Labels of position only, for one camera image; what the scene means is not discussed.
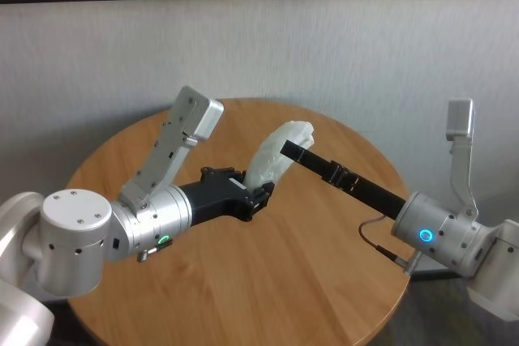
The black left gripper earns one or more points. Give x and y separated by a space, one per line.
215 200

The white sandbag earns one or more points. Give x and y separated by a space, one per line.
275 151

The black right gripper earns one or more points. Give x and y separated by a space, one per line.
379 196

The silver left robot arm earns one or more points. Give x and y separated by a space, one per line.
73 232

